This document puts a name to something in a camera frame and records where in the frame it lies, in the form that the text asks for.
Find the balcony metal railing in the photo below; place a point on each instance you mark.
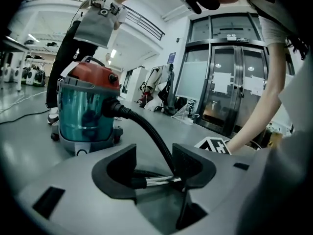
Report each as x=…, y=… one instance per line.
x=162, y=35

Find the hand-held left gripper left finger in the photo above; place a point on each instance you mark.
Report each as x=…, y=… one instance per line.
x=115, y=175

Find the white paper sheet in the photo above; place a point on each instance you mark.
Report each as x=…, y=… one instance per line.
x=254, y=86
x=222, y=82

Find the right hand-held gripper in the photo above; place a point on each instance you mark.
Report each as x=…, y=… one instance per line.
x=212, y=146

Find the row of white machines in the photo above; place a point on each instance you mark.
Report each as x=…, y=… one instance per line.
x=30, y=76

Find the person's right forearm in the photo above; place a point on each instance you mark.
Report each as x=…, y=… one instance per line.
x=254, y=124

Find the clothes rack with garments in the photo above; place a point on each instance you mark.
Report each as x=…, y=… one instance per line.
x=159, y=87

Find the red-topped canister vacuum cleaner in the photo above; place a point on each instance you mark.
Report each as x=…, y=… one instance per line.
x=83, y=106

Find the clear plastic bag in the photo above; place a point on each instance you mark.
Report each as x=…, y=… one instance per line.
x=183, y=114

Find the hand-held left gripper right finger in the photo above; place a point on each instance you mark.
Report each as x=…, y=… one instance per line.
x=195, y=170

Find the silver metal vacuum tube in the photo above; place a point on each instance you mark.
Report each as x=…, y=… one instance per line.
x=159, y=181

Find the black framed glass door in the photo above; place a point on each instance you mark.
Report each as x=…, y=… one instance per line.
x=220, y=57

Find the white cabinet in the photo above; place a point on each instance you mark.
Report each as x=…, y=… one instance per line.
x=137, y=82

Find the person's white flower-print shirt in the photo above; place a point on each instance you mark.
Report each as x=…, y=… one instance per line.
x=271, y=26

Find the head-mounted camera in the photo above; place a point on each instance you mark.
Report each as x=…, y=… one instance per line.
x=189, y=1

